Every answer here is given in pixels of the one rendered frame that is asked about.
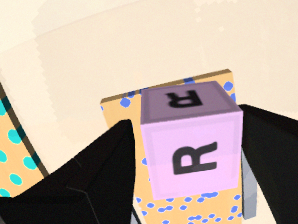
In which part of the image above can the orange strip with blue dots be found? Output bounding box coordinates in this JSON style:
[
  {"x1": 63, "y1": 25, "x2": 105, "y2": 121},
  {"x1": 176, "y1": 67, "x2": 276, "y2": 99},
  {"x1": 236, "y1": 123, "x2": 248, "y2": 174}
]
[{"x1": 100, "y1": 69, "x2": 242, "y2": 224}]

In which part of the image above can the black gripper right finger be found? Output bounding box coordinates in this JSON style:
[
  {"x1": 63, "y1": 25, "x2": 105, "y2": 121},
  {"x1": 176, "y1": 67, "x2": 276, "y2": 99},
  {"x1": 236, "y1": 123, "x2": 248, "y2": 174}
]
[{"x1": 238, "y1": 103, "x2": 298, "y2": 224}]

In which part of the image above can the peach strip with turquoise dots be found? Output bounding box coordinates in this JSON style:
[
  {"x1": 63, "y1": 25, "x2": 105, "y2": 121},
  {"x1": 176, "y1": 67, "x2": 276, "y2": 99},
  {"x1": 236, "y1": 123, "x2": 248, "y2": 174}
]
[{"x1": 0, "y1": 81, "x2": 49, "y2": 197}]

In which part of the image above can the pink cube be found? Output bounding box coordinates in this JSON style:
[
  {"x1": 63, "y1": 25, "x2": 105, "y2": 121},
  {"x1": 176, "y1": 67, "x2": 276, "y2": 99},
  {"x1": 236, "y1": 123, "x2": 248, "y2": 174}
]
[{"x1": 141, "y1": 80, "x2": 243, "y2": 200}]

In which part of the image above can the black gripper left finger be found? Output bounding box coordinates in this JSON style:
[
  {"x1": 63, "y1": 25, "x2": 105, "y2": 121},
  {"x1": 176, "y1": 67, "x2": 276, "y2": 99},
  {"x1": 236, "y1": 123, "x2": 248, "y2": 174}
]
[{"x1": 0, "y1": 119, "x2": 136, "y2": 224}]

